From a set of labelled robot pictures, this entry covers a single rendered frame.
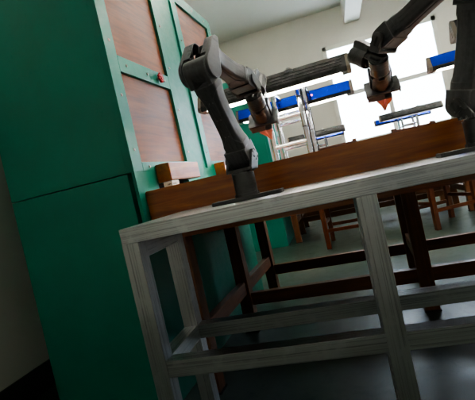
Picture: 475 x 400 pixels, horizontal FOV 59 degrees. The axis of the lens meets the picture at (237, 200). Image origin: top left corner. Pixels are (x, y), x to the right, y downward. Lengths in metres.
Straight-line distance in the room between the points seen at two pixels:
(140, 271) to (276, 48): 6.09
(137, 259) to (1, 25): 1.14
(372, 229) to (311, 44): 6.06
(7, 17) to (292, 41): 5.49
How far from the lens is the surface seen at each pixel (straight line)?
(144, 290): 1.10
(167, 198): 1.51
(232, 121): 1.15
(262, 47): 7.01
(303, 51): 6.91
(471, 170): 0.99
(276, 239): 4.42
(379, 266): 0.98
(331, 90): 2.25
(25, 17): 1.84
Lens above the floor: 0.71
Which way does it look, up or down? 2 degrees down
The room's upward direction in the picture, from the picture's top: 13 degrees counter-clockwise
